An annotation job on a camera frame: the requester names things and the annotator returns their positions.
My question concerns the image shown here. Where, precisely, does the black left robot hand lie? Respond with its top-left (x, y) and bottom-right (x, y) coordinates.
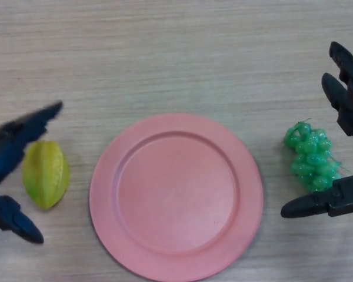
top-left (0, 100), bottom-right (64, 244)

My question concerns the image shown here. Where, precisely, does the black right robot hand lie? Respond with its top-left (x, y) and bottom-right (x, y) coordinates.
top-left (281, 41), bottom-right (353, 219)

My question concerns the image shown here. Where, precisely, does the yellow starfruit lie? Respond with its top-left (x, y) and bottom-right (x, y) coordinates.
top-left (22, 140), bottom-right (71, 210)

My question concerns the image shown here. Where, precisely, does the pink round plate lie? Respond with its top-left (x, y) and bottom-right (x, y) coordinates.
top-left (89, 113), bottom-right (264, 282)

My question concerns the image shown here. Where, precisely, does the green grape bunch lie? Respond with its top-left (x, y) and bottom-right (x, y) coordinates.
top-left (283, 117), bottom-right (349, 193)

